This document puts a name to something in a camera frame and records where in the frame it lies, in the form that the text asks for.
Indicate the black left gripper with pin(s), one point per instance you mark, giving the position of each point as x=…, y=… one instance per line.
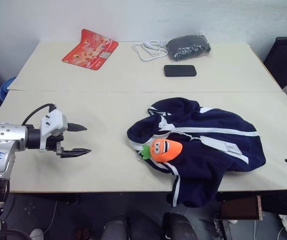
x=52, y=143

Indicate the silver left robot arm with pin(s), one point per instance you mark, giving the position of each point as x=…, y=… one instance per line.
x=1, y=140

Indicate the white jacket hang tag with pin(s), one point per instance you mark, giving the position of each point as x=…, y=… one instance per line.
x=223, y=146

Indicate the black office chair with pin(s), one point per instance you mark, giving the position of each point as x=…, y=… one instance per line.
x=283, y=62

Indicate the navy blue zip jacket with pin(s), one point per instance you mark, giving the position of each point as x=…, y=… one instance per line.
x=208, y=165

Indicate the orange carrot plush toy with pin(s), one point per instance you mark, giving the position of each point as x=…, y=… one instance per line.
x=166, y=150

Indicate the red printed snack bag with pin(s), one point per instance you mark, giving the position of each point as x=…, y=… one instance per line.
x=91, y=50

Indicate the grey rounded shape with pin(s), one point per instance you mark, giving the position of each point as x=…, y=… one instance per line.
x=114, y=227

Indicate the black smartphone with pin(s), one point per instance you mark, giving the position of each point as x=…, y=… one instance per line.
x=180, y=71

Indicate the black rounded shape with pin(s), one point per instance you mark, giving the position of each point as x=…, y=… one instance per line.
x=178, y=226

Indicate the black item in plastic bag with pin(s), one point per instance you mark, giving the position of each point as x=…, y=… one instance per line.
x=188, y=47

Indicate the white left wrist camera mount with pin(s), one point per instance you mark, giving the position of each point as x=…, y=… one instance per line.
x=54, y=122

